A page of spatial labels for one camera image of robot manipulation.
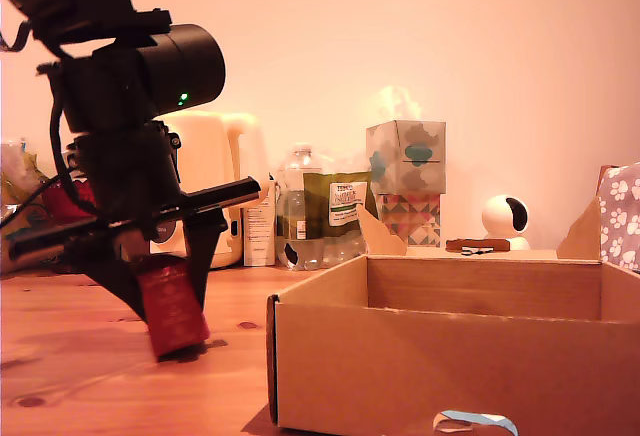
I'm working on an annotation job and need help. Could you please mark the triangle pattern tissue box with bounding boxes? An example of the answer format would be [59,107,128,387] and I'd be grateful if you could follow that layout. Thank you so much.
[375,191,444,249]

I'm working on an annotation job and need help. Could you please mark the clear plastic bag with food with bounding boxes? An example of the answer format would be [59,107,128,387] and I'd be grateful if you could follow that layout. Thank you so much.
[0,136,69,273]

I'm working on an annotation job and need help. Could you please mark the open cardboard box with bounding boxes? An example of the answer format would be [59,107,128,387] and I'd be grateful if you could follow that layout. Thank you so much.
[266,198,640,436]

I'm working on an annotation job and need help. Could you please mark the white tissue paper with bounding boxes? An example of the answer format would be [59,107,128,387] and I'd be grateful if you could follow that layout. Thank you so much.
[372,85,426,123]

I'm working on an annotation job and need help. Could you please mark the small white round camera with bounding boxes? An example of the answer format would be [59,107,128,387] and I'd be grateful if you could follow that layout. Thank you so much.
[481,194,532,252]

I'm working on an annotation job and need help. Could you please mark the pale blue tape strip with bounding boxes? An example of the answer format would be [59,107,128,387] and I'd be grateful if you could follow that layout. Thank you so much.
[432,409,517,436]

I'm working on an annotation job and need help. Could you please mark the cream electric kettle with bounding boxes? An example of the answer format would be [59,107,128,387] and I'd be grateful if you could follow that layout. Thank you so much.
[149,110,272,271]

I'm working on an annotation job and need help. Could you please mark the white printed carton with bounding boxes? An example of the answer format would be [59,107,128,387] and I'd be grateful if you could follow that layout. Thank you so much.
[242,178,279,268]

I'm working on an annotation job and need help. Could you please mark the clear plastic water bottle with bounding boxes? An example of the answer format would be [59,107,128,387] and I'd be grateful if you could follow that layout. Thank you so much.
[276,143,369,272]

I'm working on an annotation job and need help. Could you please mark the black cable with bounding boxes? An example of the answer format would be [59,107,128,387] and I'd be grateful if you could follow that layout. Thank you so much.
[0,174,71,230]
[48,98,101,217]

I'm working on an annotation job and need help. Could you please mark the green food packet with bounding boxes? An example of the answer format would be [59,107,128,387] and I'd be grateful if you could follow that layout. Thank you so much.
[303,170,379,242]

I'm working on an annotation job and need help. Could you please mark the red coffee filter carton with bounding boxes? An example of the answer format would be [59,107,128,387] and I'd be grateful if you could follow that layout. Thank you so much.
[130,254,210,361]

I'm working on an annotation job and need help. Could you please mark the grey paw print cloth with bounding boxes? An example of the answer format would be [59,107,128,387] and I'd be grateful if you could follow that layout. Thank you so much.
[595,163,640,273]

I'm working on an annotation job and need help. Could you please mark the cloud print tissue box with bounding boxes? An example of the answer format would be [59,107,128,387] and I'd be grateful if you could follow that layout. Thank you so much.
[365,119,448,196]

